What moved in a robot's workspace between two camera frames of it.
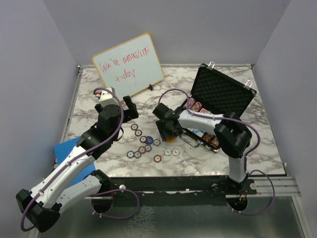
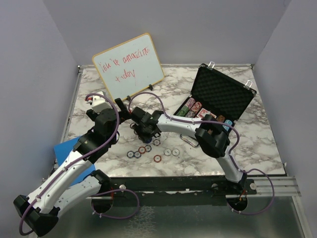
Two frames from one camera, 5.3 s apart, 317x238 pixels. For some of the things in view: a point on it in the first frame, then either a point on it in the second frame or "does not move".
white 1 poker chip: x=176 y=152 does not move
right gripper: x=161 y=127 -> x=137 y=129
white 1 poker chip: x=167 y=151 does not move
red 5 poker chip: x=142 y=149 does not move
